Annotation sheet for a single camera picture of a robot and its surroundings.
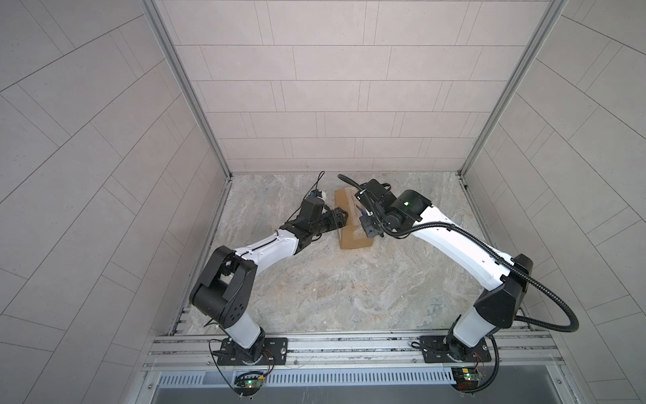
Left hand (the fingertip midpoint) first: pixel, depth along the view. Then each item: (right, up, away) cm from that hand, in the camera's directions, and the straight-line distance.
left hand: (348, 214), depth 87 cm
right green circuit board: (+32, -43, -19) cm, 57 cm away
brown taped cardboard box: (+1, -6, -4) cm, 8 cm away
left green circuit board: (-27, -42, -22) cm, 55 cm away
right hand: (+6, -3, -11) cm, 12 cm away
